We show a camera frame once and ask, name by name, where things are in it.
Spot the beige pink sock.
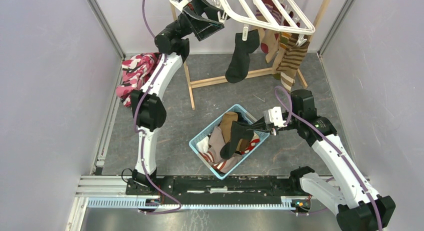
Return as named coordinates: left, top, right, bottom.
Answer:
left=207, top=126, right=243, bottom=167

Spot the brown striped sock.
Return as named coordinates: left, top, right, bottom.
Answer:
left=276, top=40, right=310, bottom=93

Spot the wooden hanger stand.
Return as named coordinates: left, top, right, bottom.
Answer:
left=166, top=0, right=335, bottom=110

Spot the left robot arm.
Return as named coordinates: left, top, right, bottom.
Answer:
left=130, top=0, right=227, bottom=195

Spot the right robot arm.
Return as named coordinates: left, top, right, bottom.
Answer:
left=253, top=86, right=396, bottom=231

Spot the tan ribbed sock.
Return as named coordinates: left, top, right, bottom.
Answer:
left=218, top=111, right=250, bottom=155

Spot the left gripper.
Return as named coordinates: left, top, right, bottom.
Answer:
left=167, top=0, right=233, bottom=42

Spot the light blue cable tray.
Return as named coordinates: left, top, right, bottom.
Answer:
left=87, top=197, right=296, bottom=211

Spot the black sock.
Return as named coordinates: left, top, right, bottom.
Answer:
left=225, top=29, right=260, bottom=84
left=220, top=121, right=254, bottom=160

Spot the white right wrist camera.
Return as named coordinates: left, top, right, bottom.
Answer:
left=263, top=106, right=287, bottom=124

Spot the light blue laundry basket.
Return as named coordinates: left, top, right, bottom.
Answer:
left=188, top=104, right=270, bottom=180

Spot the navy blue sock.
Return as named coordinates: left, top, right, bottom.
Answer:
left=236, top=112, right=255, bottom=125

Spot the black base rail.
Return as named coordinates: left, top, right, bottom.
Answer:
left=125, top=175, right=310, bottom=206

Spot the pink camouflage cloth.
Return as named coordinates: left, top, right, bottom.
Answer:
left=115, top=52, right=162, bottom=107

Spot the red santa sock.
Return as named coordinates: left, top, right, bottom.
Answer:
left=244, top=135, right=261, bottom=154

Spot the red purple striped sock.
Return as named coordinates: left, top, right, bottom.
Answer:
left=255, top=0, right=284, bottom=25

